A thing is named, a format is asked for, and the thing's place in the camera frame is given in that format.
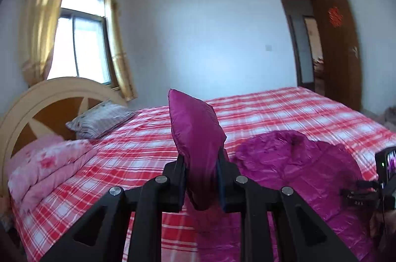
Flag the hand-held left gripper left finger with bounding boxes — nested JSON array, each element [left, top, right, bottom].
[[40, 155, 188, 262]]

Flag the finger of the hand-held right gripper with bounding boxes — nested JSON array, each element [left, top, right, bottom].
[[340, 180, 380, 207]]

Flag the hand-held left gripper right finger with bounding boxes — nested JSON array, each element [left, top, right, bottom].
[[217, 148, 361, 262]]

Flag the magenta puffer jacket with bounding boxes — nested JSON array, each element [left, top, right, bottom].
[[168, 89, 376, 262]]

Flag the person's right hand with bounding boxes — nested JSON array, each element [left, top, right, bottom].
[[370, 209, 391, 240]]

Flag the red plaid bed sheet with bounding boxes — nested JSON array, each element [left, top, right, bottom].
[[9, 86, 396, 262]]

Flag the striped floral pillow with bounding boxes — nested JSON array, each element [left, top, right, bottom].
[[66, 99, 138, 139]]

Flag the brown wooden door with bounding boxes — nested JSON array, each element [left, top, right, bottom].
[[314, 0, 362, 112]]

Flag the folded pink floral quilt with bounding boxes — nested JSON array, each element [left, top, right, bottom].
[[4, 135, 99, 213]]

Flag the yellow curtain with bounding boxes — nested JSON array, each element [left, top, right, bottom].
[[103, 0, 138, 102], [20, 0, 75, 86]]

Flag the red paper door decoration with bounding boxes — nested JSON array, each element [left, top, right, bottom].
[[328, 6, 342, 27]]

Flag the window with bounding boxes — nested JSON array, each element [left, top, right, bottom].
[[46, 0, 113, 86]]

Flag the cream wooden headboard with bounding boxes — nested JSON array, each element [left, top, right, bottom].
[[0, 77, 129, 197]]

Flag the dark door frame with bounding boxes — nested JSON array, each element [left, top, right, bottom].
[[276, 0, 319, 87]]

